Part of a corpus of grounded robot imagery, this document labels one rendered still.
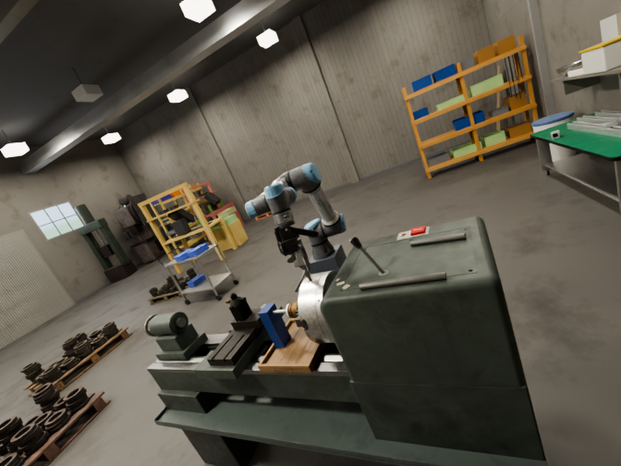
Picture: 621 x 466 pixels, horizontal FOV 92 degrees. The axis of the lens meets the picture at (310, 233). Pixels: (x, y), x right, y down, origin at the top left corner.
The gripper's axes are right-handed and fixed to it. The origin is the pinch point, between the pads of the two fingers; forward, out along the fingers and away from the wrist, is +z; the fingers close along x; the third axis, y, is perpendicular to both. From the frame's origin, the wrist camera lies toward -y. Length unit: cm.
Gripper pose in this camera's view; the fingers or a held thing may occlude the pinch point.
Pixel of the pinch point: (306, 268)
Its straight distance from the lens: 119.5
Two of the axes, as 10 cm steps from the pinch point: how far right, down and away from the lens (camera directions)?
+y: -9.0, 3.4, -2.7
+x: 3.0, 0.4, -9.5
